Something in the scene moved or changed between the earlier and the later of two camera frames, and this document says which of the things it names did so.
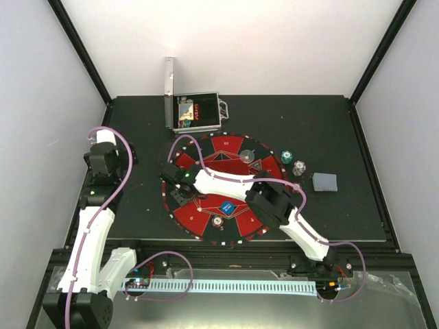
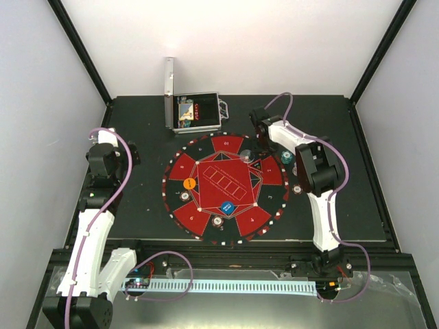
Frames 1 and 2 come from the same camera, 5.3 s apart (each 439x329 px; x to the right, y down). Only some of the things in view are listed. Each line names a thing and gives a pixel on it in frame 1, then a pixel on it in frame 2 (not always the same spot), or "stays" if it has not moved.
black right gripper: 182,200 to 256,148
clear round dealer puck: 247,155 stays
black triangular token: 257,165 stays
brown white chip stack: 298,186 stays
